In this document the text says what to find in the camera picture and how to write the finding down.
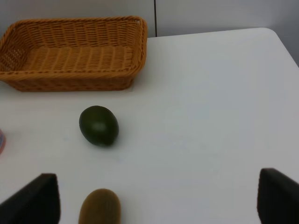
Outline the pink bottle white cap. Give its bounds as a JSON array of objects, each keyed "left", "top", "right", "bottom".
[{"left": 0, "top": 130, "right": 6, "bottom": 154}]

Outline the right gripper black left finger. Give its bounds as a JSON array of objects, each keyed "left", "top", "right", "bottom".
[{"left": 0, "top": 173, "right": 60, "bottom": 224}]

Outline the brown kiwi fruit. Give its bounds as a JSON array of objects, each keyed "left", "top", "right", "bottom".
[{"left": 78, "top": 189, "right": 121, "bottom": 224}]

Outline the dark green lime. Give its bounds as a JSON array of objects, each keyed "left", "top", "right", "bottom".
[{"left": 79, "top": 105, "right": 119, "bottom": 147}]

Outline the orange wicker basket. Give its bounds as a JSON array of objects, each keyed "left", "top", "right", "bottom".
[{"left": 0, "top": 16, "right": 148, "bottom": 92}]

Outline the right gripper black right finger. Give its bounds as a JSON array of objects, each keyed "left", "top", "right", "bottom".
[{"left": 257, "top": 168, "right": 299, "bottom": 224}]

